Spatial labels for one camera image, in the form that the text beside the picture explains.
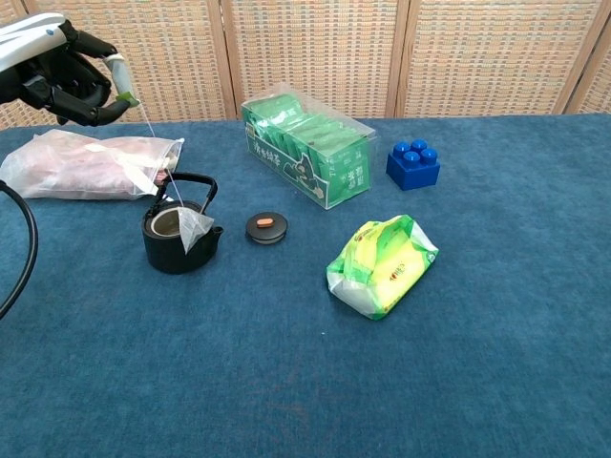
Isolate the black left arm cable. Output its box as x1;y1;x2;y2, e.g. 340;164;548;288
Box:
0;179;40;321

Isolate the blue table carpet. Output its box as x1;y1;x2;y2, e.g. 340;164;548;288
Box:
0;113;611;458

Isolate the green yellow tissue pack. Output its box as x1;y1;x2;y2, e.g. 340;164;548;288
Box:
326;214;440;322

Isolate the clear box of green sachets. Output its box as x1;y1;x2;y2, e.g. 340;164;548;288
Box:
240;83;381;211

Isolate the blue building block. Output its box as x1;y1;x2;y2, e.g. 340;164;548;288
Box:
385;138;441;192

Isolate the black teapot with handle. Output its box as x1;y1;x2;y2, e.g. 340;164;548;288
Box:
140;172;224;276

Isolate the pyramid tea bag with tag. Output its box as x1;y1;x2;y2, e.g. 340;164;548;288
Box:
116;94;216;254

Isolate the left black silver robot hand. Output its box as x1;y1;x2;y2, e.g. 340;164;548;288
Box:
0;11;139;128

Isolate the black teapot lid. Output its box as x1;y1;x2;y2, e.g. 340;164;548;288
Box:
244;211;291;248

